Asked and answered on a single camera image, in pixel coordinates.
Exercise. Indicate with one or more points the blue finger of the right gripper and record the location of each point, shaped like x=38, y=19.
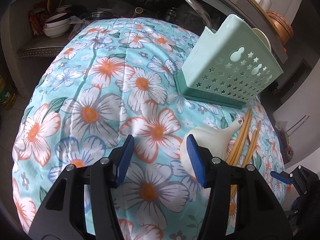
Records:
x=282, y=176

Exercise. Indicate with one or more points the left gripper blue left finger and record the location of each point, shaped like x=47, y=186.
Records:
x=62, y=213

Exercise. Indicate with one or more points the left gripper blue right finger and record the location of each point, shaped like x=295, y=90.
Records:
x=259, y=215

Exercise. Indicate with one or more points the white plastic rice spoon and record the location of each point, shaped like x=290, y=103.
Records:
x=216, y=140

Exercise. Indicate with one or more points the bamboo chopstick one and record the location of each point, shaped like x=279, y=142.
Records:
x=236, y=151

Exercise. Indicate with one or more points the bamboo chopstick three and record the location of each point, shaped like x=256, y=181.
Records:
x=235, y=181

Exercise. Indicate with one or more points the green utensil holder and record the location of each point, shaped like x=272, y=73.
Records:
x=228, y=67

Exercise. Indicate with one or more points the bamboo chopstick two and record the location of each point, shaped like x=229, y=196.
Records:
x=252, y=145

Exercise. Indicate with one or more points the floral quilt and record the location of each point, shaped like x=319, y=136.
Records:
x=114, y=79

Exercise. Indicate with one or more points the stack of white bowls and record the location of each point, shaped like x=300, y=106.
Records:
x=60, y=18

